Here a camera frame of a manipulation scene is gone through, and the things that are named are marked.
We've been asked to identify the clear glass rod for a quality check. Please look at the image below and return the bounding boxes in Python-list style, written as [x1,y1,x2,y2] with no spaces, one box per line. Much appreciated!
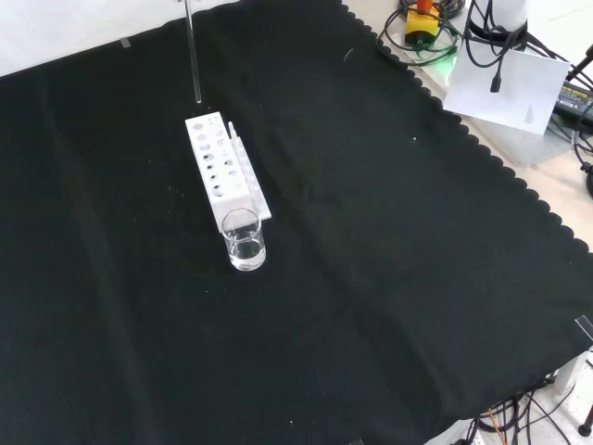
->
[182,0,204,105]

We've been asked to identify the clear glass beaker with liquid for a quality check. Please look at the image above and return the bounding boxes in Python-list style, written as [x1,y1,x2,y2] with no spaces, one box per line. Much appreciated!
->
[221,208,267,273]

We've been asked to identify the white test tube rack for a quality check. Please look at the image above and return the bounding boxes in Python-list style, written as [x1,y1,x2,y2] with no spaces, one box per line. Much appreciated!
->
[184,110,273,233]

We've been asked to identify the black table cloth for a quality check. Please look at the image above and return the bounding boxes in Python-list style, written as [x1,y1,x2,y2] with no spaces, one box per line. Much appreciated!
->
[0,0,593,445]

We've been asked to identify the yellow stop button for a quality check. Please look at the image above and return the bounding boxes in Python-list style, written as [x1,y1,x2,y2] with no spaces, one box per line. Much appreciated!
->
[404,0,441,50]

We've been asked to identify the white paper sheet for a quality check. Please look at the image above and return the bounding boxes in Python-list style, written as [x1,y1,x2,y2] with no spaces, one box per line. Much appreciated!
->
[442,45,572,137]

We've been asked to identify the black power adapter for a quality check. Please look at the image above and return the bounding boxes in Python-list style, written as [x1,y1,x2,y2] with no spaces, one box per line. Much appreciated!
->
[550,78,593,123]

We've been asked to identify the white table leg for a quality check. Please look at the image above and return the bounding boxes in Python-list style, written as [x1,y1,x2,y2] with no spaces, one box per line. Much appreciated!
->
[552,350,581,396]

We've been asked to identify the black cable with plug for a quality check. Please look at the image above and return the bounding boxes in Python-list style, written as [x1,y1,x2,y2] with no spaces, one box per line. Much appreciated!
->
[462,0,532,94]

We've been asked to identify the black floor cables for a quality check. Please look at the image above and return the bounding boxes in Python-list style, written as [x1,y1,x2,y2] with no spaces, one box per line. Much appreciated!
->
[475,383,593,445]

